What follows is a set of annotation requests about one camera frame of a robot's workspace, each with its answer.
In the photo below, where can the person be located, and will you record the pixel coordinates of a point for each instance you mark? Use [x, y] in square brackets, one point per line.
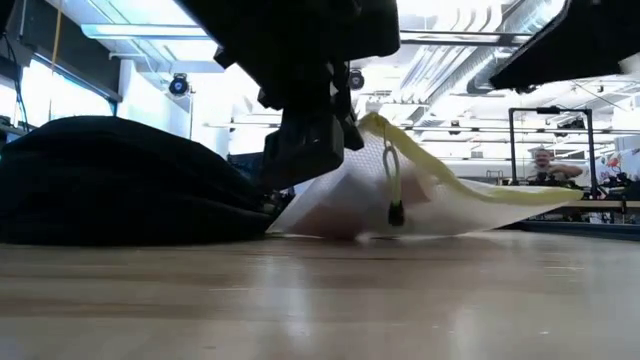
[545, 167]

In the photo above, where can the long ceiling light fixture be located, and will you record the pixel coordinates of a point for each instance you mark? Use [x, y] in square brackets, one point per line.
[450, 37]
[145, 31]

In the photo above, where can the black backpack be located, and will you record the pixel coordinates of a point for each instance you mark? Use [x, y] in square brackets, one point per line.
[125, 190]

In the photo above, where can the black monitor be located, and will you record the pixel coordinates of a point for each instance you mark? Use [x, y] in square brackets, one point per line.
[245, 165]

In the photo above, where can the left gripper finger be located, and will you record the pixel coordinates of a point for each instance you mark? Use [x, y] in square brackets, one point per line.
[354, 135]

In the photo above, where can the black metal gantry frame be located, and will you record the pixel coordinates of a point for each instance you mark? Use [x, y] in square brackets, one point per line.
[550, 110]

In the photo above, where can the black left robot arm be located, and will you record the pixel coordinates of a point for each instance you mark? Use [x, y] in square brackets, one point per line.
[300, 30]

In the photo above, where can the wooden workbench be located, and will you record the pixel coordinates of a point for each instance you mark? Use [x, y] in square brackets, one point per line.
[600, 204]

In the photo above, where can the silver ventilation duct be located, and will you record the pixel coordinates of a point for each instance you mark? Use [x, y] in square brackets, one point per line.
[525, 30]

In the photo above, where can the black ceiling spotlight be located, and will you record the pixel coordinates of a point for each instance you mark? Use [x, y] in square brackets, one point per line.
[179, 85]
[356, 80]

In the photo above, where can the clear mesh pouch yellow-green trim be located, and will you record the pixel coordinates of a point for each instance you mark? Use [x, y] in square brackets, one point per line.
[450, 210]

